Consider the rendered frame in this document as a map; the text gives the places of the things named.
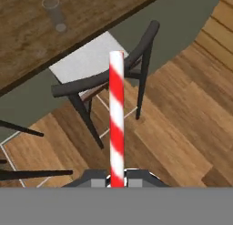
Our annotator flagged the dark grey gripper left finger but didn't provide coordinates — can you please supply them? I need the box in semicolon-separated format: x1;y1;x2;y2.
63;169;112;189

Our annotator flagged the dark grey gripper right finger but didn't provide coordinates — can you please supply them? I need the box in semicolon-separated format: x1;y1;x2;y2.
123;169;169;189

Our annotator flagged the red and white striped straw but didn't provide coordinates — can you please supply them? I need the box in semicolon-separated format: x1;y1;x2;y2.
108;50;126;189

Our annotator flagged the clear glass cup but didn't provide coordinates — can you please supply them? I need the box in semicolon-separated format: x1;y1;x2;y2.
41;0;68;34

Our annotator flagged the black stool with white seat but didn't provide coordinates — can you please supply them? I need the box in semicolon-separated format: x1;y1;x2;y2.
48;19;161;150

